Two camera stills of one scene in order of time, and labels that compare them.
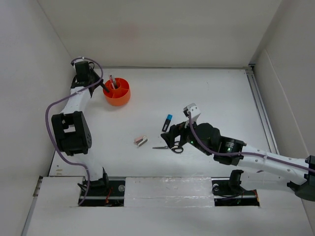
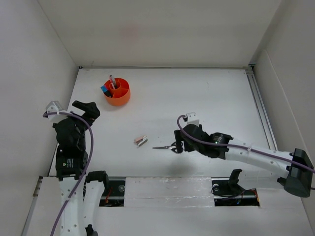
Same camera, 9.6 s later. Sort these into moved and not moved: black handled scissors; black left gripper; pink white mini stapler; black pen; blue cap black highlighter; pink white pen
Moved: black left gripper; blue cap black highlighter
Not moved: black handled scissors; pink white pen; black pen; pink white mini stapler
